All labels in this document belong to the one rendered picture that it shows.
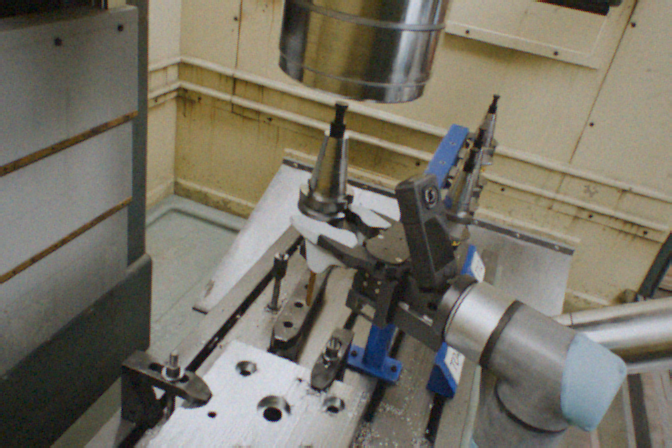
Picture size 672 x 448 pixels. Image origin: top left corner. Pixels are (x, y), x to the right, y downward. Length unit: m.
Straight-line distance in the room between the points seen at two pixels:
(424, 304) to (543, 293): 1.08
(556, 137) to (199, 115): 1.07
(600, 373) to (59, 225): 0.78
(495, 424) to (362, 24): 0.40
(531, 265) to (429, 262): 1.15
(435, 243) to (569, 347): 0.15
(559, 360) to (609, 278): 1.27
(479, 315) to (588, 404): 0.12
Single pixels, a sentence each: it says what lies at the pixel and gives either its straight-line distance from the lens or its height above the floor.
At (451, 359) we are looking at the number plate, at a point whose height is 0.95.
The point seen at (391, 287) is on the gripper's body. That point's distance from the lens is 0.61.
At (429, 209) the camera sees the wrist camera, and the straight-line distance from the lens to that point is 0.59.
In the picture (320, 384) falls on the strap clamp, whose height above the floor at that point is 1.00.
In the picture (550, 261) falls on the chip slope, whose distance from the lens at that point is 1.76.
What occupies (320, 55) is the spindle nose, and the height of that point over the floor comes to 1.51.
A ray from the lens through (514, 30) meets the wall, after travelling 1.60.
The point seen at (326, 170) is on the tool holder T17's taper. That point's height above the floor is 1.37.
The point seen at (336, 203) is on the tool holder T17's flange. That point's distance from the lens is 0.64.
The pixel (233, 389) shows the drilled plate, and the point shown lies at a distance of 0.90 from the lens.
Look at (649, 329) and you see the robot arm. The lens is 0.72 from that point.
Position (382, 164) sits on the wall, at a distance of 1.76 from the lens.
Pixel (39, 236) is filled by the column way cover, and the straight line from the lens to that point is 0.99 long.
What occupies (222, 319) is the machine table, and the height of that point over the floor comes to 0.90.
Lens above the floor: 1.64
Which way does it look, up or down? 29 degrees down
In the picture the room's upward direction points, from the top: 11 degrees clockwise
